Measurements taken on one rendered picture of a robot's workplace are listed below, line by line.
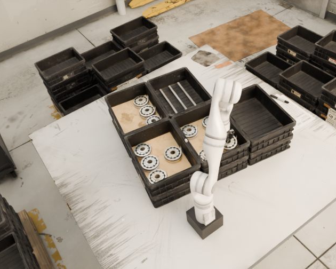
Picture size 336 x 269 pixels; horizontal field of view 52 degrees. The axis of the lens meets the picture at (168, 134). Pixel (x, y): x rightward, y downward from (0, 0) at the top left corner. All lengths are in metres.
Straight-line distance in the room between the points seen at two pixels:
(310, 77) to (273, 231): 1.71
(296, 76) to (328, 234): 1.34
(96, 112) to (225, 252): 1.35
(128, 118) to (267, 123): 0.86
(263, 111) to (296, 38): 1.62
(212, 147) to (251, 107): 0.85
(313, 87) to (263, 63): 0.62
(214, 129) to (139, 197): 0.76
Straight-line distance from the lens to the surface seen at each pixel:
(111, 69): 3.28
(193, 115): 2.11
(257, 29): 4.55
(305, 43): 3.66
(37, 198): 3.15
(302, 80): 3.21
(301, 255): 2.64
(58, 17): 5.00
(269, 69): 3.47
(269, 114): 2.21
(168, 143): 2.05
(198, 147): 2.01
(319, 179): 2.11
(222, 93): 1.39
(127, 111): 2.30
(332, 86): 2.95
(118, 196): 2.04
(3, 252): 2.53
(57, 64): 3.57
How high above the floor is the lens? 2.37
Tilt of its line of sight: 47 degrees down
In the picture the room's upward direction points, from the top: 9 degrees counter-clockwise
